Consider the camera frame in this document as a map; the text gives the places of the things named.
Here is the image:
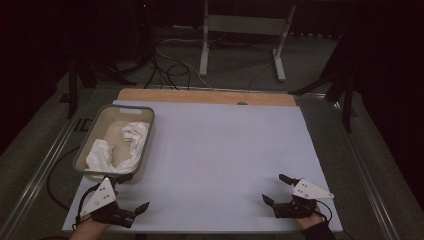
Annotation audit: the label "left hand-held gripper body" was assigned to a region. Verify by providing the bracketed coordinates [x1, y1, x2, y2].
[80, 177, 137, 229]

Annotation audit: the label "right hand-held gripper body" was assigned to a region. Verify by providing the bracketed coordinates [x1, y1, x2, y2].
[273, 178, 335, 219]

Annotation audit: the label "person's right hand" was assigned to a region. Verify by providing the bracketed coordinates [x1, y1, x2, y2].
[294, 208, 325, 231]

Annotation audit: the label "person's left hand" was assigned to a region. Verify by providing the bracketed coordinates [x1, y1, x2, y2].
[70, 218, 111, 240]

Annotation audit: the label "white crumpled cloth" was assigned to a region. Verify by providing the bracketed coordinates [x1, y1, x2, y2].
[85, 121, 151, 175]

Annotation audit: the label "grey plastic basket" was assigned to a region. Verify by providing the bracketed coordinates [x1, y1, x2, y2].
[73, 104, 156, 184]

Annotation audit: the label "pale table mat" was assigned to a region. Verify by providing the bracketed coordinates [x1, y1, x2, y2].
[62, 99, 344, 233]

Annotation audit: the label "black tripod stand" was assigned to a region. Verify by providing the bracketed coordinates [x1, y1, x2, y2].
[289, 33, 360, 134]
[64, 49, 138, 120]

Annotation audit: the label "white metal stand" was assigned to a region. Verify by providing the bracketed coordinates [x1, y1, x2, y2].
[198, 0, 297, 83]

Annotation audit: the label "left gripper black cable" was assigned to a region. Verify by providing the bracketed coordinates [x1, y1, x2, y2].
[75, 184, 98, 231]

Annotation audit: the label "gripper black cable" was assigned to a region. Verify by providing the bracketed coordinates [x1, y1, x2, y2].
[75, 184, 98, 231]
[314, 199, 334, 224]

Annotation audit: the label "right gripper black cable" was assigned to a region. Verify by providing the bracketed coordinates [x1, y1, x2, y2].
[314, 199, 334, 224]

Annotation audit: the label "black cable on floor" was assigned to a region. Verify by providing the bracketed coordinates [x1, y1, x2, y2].
[46, 146, 82, 212]

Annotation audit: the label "aluminium frame rail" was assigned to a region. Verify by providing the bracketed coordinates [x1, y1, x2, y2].
[0, 89, 98, 239]
[328, 99, 399, 240]

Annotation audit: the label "black floor cables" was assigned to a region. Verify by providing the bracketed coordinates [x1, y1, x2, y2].
[143, 49, 192, 91]

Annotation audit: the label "white floor cable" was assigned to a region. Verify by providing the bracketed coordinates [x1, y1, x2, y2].
[155, 37, 231, 90]

